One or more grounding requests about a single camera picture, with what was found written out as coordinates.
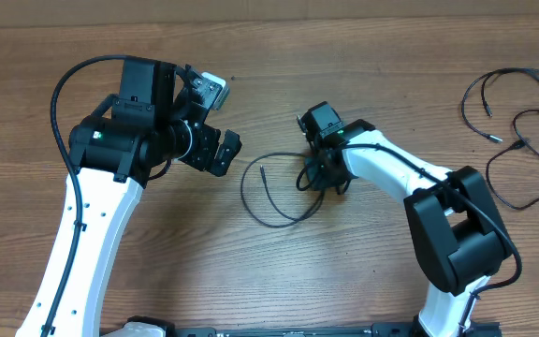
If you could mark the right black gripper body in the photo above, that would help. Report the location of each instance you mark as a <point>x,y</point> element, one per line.
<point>330,177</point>

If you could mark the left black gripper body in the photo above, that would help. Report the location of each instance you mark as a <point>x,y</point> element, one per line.
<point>199,153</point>

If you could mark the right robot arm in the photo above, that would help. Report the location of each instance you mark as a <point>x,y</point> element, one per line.
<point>459,238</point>

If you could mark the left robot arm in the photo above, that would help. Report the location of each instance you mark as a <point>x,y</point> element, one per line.
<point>131,138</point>

